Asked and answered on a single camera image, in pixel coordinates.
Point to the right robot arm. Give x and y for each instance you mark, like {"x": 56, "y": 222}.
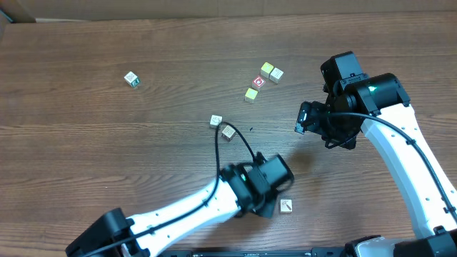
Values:
{"x": 380, "y": 109}

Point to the white animal picture block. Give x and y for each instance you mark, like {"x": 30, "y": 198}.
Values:
{"x": 215, "y": 121}

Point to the red letter block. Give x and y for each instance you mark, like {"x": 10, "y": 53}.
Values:
{"x": 258, "y": 83}

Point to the hammer picture wooden block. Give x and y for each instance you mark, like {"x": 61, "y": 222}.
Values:
{"x": 286, "y": 206}

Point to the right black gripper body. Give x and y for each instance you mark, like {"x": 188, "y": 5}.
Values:
{"x": 313, "y": 119}

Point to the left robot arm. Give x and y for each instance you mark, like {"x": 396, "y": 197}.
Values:
{"x": 240, "y": 188}

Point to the yellow top block far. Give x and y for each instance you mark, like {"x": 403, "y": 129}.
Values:
{"x": 266, "y": 69}

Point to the green sided wooden block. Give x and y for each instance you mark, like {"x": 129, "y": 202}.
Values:
{"x": 132, "y": 79}

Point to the white maze picture block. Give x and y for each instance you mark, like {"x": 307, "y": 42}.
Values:
{"x": 228, "y": 133}

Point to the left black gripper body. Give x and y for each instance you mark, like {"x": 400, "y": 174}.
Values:
{"x": 266, "y": 208}

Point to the yellow letter U block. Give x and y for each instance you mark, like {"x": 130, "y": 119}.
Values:
{"x": 250, "y": 95}

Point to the white block with lines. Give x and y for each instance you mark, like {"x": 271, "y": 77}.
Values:
{"x": 276, "y": 75}

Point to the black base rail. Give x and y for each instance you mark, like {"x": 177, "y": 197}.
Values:
{"x": 221, "y": 252}

